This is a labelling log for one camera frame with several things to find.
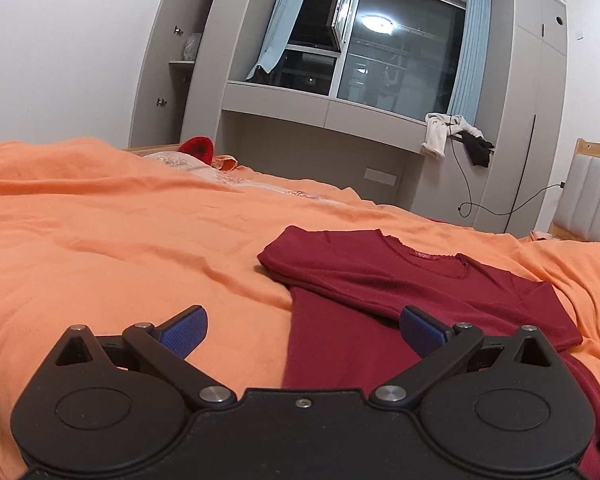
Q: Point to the grey window cabinet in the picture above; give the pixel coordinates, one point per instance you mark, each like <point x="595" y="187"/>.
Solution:
<point x="305" y="110"/>

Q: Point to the white garment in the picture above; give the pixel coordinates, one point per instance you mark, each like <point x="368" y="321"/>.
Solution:
<point x="435" y="135"/>

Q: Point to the clear plastic bag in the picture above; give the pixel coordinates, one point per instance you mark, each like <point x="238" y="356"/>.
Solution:
<point x="191" y="46"/>

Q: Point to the grey padded wooden headboard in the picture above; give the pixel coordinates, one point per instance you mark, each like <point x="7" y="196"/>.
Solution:
<point x="590" y="195"/>

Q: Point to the grey cabinet door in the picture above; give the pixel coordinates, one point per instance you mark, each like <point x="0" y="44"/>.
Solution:
<point x="155" y="70"/>

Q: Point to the light blue curtain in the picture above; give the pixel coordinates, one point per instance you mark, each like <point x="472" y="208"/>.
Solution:
<point x="472" y="50"/>
<point x="285" y="20"/>

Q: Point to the grey open shelf cabinet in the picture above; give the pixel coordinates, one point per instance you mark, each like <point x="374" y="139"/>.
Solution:
<point x="197" y="90"/>

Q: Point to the small orange cloth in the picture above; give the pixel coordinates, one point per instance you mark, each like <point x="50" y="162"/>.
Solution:
<point x="225" y="163"/>

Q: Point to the grey tall wardrobe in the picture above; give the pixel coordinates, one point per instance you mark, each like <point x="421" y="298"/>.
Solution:
<point x="525" y="85"/>

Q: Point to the window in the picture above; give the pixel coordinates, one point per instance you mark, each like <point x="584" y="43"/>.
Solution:
<point x="400" y="60"/>

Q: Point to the orange blanket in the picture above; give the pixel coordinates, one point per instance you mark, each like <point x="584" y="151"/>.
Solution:
<point x="105" y="240"/>

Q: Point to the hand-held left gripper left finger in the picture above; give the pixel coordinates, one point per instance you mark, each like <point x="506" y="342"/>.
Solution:
<point x="187" y="332"/>

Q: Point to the black garment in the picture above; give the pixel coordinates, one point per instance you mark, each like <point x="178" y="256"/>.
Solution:
<point x="477" y="152"/>

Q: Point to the pale floral quilt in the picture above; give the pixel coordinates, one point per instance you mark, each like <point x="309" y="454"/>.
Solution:
<point x="215" y="175"/>

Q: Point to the red knitted hat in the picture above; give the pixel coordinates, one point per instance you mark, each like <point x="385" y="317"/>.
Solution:
<point x="197" y="149"/>

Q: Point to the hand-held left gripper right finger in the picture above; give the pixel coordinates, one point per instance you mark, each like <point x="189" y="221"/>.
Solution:
<point x="422" y="332"/>

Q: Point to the dark red sweater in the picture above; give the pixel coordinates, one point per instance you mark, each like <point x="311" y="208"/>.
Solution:
<point x="360" y="280"/>

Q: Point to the wooden bed footboard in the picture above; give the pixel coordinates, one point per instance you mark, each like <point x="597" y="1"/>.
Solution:
<point x="150" y="147"/>

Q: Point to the white wall outlet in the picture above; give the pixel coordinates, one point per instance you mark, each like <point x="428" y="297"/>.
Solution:
<point x="380" y="177"/>

